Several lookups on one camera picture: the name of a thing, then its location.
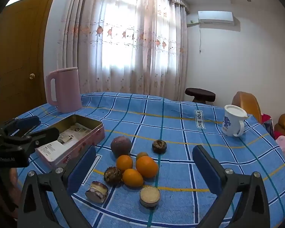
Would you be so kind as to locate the dark round stool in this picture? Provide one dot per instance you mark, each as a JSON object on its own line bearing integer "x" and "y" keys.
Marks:
{"x": 199, "y": 93}

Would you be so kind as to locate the floral sheer curtain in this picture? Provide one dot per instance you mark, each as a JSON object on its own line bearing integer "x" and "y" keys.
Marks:
{"x": 133, "y": 40}

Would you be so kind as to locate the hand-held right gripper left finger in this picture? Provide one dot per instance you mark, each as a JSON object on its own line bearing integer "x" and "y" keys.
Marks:
{"x": 82, "y": 171}

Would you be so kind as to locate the round purple fruit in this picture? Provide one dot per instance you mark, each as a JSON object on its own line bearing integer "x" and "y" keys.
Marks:
{"x": 120, "y": 146}

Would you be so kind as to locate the round brown cream pastry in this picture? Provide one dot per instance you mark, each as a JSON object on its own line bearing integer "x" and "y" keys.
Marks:
{"x": 97, "y": 192}

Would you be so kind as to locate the brass door knob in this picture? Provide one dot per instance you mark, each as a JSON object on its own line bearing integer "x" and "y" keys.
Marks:
{"x": 32, "y": 76}

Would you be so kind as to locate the brown wooden door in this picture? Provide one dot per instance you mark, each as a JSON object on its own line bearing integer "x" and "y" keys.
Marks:
{"x": 19, "y": 52}

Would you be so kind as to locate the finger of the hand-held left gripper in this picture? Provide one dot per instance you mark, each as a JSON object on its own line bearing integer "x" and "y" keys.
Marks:
{"x": 45, "y": 134}
{"x": 26, "y": 122}

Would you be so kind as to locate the printed paper leaflet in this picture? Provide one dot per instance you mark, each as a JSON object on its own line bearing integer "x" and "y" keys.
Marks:
{"x": 73, "y": 131}

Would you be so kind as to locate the pink metal tin box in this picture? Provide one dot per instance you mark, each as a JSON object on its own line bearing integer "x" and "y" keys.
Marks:
{"x": 85, "y": 139}

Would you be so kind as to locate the white paper card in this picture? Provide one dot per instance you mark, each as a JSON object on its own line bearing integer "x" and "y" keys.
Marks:
{"x": 52, "y": 150}

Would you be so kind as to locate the blue plaid tablecloth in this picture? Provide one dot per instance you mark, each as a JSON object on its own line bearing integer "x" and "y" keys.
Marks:
{"x": 171, "y": 128}

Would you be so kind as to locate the white air conditioner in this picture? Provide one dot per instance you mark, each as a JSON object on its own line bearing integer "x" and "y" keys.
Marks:
{"x": 216, "y": 16}

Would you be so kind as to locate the dark brown water chestnut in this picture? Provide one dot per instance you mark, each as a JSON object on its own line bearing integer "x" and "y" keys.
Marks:
{"x": 112, "y": 174}
{"x": 159, "y": 146}

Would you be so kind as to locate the person's left forearm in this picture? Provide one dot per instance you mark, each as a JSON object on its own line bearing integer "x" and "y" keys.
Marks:
{"x": 4, "y": 194}

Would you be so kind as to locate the white mug with blue print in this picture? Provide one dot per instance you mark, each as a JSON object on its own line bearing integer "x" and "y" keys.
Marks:
{"x": 230, "y": 121}

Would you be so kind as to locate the pink electric kettle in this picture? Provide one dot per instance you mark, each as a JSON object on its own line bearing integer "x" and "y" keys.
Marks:
{"x": 67, "y": 90}

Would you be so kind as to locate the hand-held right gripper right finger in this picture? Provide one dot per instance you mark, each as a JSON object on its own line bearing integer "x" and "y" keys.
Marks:
{"x": 205, "y": 166}

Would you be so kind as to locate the orange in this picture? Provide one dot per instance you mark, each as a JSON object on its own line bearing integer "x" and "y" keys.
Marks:
{"x": 146, "y": 166}
{"x": 132, "y": 177}
{"x": 124, "y": 162}

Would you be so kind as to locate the small tan longan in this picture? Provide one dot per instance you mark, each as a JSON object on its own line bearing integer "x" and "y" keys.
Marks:
{"x": 141, "y": 155}

